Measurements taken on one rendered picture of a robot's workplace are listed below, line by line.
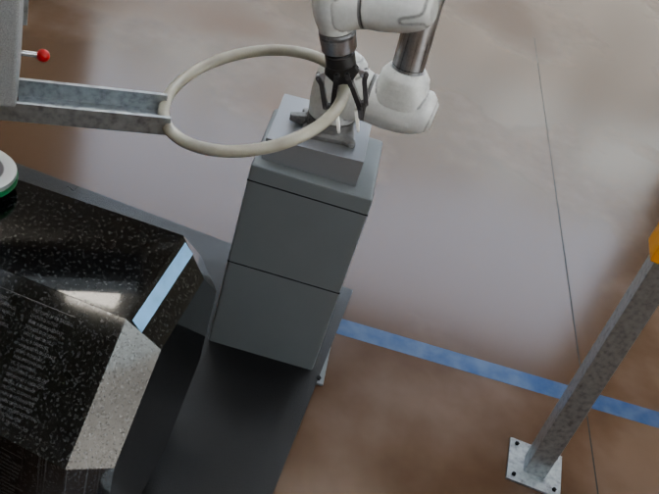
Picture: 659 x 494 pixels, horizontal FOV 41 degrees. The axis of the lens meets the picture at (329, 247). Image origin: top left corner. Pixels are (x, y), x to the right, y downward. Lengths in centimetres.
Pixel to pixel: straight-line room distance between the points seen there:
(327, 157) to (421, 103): 34
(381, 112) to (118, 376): 118
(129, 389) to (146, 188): 196
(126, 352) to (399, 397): 149
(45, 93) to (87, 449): 86
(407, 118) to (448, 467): 123
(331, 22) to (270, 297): 126
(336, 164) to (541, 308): 158
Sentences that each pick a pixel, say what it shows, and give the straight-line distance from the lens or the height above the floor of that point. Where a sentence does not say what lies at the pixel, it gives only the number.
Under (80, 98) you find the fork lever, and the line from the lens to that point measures 228.
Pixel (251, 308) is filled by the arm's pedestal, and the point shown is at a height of 22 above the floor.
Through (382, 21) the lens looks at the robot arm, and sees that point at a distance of 204.
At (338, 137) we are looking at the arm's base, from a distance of 280.
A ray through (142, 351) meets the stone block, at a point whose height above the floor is 79.
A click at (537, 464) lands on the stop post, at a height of 7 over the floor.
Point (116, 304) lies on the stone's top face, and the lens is 207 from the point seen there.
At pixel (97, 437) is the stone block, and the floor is 66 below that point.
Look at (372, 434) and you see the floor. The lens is 314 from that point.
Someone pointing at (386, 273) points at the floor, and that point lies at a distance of 383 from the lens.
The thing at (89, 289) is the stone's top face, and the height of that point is 87.
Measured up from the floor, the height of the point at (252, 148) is 121.
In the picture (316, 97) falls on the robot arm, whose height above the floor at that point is 102.
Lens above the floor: 228
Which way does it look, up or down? 36 degrees down
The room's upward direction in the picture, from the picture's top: 18 degrees clockwise
